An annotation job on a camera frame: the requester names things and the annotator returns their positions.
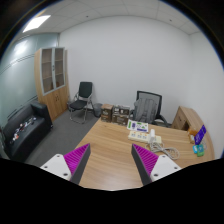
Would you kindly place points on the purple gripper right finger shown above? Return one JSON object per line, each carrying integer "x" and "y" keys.
{"x": 152, "y": 167}

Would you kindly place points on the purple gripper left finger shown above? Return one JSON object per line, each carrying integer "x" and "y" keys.
{"x": 69, "y": 166}

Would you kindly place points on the white charger plug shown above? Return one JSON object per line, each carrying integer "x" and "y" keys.
{"x": 152, "y": 136}

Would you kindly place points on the white power strip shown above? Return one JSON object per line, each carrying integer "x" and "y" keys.
{"x": 143, "y": 137}

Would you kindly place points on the white green printed box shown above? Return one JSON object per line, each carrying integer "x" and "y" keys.
{"x": 137, "y": 126}

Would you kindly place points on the small green blue packets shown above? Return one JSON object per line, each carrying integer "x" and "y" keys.
{"x": 198, "y": 150}

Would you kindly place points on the small orange box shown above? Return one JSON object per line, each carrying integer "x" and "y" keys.
{"x": 191, "y": 134}

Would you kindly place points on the grey backpack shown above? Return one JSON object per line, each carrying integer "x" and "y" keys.
{"x": 145, "y": 110}

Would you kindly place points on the black office swivel chair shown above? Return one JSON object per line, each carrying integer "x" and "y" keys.
{"x": 158, "y": 99}

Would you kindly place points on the purple standing card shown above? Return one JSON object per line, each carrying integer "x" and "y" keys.
{"x": 199, "y": 136}

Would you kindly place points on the wooden side desk drawer unit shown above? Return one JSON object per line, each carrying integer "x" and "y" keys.
{"x": 187, "y": 119}

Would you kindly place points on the black leather sofa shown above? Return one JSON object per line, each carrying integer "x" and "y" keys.
{"x": 24, "y": 131}

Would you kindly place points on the black folding visitor chair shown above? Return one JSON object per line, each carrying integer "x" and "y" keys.
{"x": 81, "y": 100}

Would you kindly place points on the dark printed cardboard box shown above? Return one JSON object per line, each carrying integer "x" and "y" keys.
{"x": 120, "y": 114}

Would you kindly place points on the brown cardboard box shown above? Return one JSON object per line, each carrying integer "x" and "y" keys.
{"x": 106, "y": 112}

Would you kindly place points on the grey waste bin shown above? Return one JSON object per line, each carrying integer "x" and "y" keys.
{"x": 97, "y": 109}

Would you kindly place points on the wooden glass-door cabinet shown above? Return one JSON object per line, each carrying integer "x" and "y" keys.
{"x": 50, "y": 79}

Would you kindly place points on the ceiling light panel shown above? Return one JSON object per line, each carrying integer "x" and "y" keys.
{"x": 35, "y": 23}

